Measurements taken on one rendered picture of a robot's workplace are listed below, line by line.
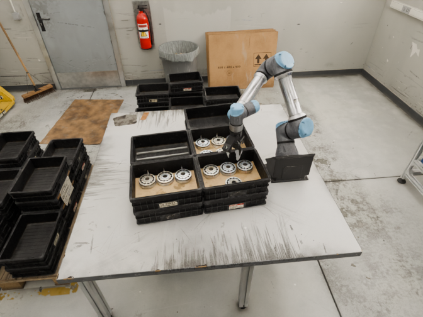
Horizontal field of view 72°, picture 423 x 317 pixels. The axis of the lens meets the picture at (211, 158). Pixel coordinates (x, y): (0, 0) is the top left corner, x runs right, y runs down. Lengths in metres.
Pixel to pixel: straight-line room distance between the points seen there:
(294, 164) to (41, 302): 2.01
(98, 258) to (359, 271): 1.88
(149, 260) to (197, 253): 0.25
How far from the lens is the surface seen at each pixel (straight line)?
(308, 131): 1.86
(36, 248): 2.50
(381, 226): 2.97
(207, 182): 1.78
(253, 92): 1.84
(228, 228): 1.72
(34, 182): 2.68
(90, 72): 4.99
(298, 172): 1.99
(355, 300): 2.48
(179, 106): 3.45
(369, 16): 5.35
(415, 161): 3.32
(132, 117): 2.70
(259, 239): 1.69
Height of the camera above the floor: 2.08
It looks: 40 degrees down
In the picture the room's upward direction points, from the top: 1 degrees counter-clockwise
